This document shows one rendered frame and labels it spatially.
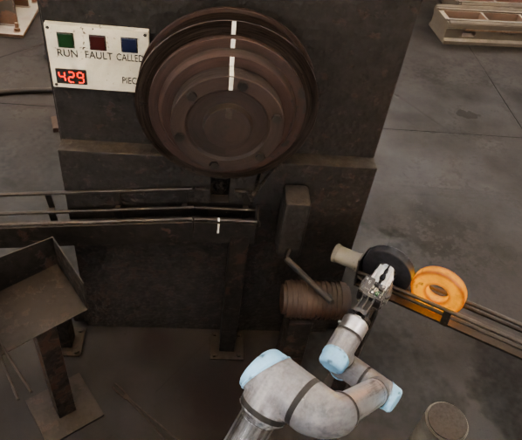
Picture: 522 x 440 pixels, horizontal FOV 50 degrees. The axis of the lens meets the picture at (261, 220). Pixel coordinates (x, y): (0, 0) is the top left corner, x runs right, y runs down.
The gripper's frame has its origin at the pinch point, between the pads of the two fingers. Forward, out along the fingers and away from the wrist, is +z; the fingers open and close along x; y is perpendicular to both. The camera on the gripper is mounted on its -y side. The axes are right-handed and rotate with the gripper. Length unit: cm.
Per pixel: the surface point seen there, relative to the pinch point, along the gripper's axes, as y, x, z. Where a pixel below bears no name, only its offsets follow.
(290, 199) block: 8.5, 34.3, 1.1
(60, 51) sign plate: 52, 94, -14
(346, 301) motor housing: -18.2, 8.1, -8.6
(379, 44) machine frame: 44, 27, 36
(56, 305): 9, 72, -62
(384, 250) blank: 6.1, 2.7, 1.1
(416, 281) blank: 1.8, -8.9, -0.7
